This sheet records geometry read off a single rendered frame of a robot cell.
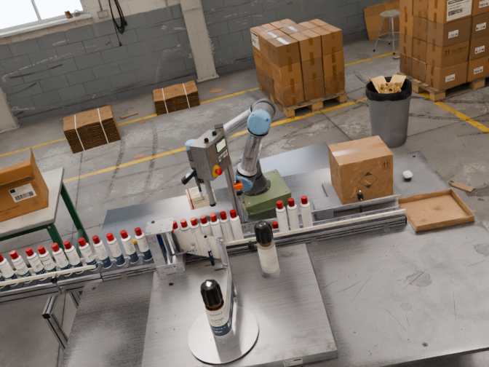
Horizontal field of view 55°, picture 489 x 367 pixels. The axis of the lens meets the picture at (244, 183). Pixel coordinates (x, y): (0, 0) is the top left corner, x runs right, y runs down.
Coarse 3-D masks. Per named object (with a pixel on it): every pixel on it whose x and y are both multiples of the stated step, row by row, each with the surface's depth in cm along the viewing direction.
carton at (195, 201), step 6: (204, 186) 283; (186, 192) 282; (192, 192) 280; (198, 192) 279; (192, 198) 275; (198, 198) 275; (204, 198) 276; (192, 204) 276; (198, 204) 277; (204, 204) 278
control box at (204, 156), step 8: (208, 136) 228; (216, 136) 226; (224, 136) 230; (192, 144) 223; (200, 144) 222; (208, 144) 221; (192, 152) 224; (200, 152) 221; (208, 152) 220; (216, 152) 226; (200, 160) 224; (208, 160) 222; (216, 160) 227; (224, 160) 233; (200, 168) 228; (208, 168) 225; (216, 168) 228; (224, 168) 234; (200, 176) 231; (208, 176) 228; (216, 176) 229
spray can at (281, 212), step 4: (280, 200) 240; (280, 204) 237; (276, 208) 242; (280, 208) 239; (284, 208) 240; (280, 212) 239; (284, 212) 240; (280, 216) 241; (284, 216) 241; (280, 220) 242; (284, 220) 242; (280, 224) 244; (284, 224) 243; (280, 228) 245; (284, 228) 245; (288, 228) 247
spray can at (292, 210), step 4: (288, 200) 238; (292, 200) 238; (288, 204) 240; (292, 204) 238; (288, 208) 240; (292, 208) 239; (296, 208) 240; (288, 212) 241; (292, 212) 240; (296, 212) 241; (292, 216) 241; (296, 216) 242; (292, 220) 243; (296, 220) 243; (292, 224) 245; (296, 224) 244; (292, 228) 246; (296, 228) 246
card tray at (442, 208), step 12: (432, 192) 259; (444, 192) 259; (408, 204) 259; (420, 204) 257; (432, 204) 255; (444, 204) 254; (456, 204) 252; (408, 216) 250; (420, 216) 248; (432, 216) 247; (444, 216) 245; (456, 216) 243; (468, 216) 237; (420, 228) 238; (432, 228) 239
